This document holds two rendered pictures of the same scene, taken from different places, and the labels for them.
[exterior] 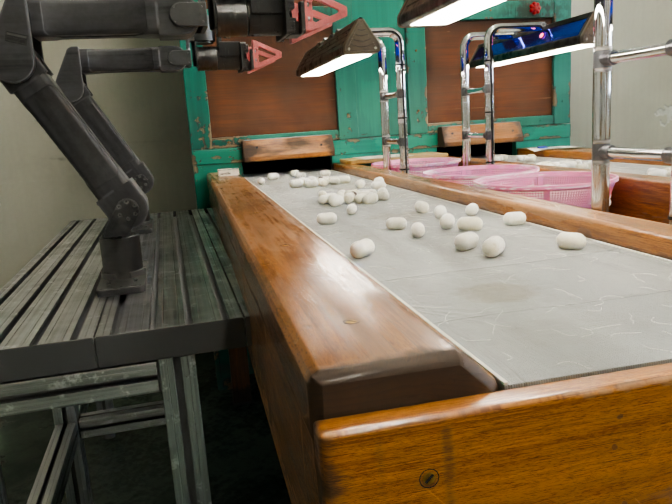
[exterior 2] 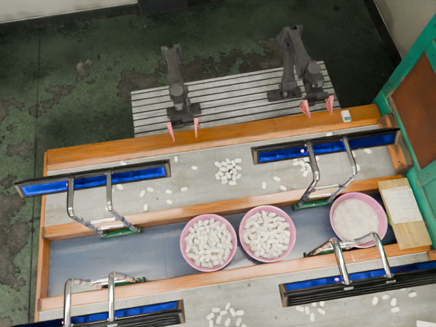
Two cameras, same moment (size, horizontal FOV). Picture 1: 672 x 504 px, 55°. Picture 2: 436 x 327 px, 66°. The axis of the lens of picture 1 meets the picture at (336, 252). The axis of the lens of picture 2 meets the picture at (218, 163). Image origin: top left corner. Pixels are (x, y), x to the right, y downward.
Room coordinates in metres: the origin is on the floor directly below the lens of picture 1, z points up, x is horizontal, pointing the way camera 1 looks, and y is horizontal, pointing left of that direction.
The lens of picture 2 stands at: (1.35, -0.68, 2.37)
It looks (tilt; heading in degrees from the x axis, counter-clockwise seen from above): 67 degrees down; 98
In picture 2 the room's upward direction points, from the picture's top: 4 degrees counter-clockwise
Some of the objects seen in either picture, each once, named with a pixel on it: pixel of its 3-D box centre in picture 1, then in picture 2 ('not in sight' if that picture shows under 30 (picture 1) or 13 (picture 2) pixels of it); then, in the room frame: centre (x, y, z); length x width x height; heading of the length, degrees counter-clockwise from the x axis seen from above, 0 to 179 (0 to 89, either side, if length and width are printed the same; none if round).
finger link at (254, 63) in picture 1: (261, 55); (310, 108); (1.67, 0.15, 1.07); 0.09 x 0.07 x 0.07; 104
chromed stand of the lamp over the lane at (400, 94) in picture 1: (364, 120); (318, 175); (1.73, -0.10, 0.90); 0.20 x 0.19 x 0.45; 12
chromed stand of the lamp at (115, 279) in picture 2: not in sight; (109, 301); (0.87, -0.69, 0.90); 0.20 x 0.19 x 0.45; 12
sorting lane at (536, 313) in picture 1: (359, 207); (222, 174); (1.28, -0.05, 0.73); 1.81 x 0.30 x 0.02; 12
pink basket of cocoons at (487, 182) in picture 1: (543, 202); (209, 243); (1.24, -0.41, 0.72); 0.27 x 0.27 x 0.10
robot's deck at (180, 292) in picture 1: (253, 245); (242, 142); (1.38, 0.18, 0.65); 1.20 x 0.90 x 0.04; 14
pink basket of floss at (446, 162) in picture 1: (416, 177); (355, 220); (1.95, -0.26, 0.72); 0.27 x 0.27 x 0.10
